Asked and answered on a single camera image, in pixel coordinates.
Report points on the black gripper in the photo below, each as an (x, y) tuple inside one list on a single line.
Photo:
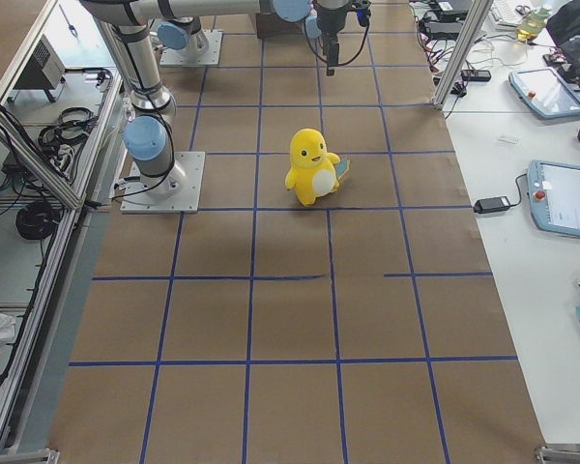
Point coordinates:
[(330, 20)]

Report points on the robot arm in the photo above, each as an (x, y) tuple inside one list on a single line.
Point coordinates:
[(183, 34), (126, 32)]

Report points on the yellow plush toy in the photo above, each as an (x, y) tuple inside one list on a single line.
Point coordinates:
[(312, 171)]

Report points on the yellow liquid bottle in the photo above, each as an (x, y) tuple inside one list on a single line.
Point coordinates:
[(533, 23)]

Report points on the black power adapter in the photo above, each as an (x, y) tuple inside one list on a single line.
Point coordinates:
[(491, 205)]

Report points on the far teach pendant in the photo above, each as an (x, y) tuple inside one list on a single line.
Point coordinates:
[(545, 93)]

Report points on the teach pendant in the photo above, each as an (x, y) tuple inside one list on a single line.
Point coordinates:
[(545, 93), (554, 196)]

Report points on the brown paper table cover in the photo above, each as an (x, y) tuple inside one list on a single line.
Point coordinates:
[(365, 328)]

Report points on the near teach pendant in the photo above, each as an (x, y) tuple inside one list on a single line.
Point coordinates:
[(554, 196)]

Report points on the aluminium side rack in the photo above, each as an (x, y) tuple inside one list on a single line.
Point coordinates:
[(28, 269)]

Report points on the grey control box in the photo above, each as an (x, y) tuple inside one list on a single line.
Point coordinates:
[(44, 71)]

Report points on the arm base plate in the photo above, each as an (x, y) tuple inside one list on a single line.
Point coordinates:
[(173, 58), (179, 192)]

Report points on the aluminium frame post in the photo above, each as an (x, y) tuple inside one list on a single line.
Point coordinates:
[(468, 34)]

